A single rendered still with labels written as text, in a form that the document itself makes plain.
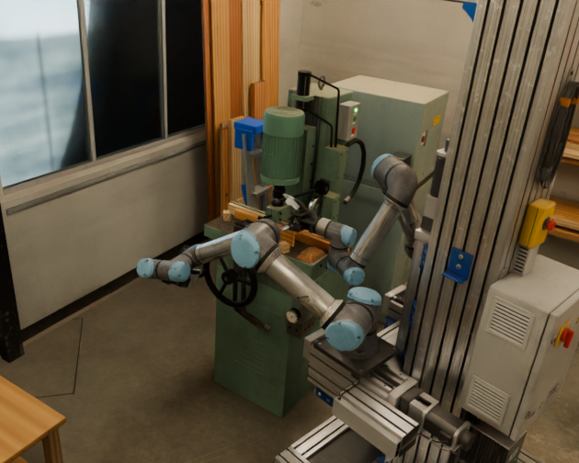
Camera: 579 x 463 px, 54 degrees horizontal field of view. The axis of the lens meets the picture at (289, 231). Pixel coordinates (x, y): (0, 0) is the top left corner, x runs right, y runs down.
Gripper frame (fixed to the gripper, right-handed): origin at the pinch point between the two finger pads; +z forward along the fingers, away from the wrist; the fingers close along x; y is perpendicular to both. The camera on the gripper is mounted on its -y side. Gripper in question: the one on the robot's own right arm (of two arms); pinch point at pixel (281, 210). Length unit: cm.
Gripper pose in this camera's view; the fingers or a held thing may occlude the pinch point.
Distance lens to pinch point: 240.6
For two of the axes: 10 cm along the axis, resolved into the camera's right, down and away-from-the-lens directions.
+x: -1.3, 9.2, 3.8
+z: -8.3, -3.1, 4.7
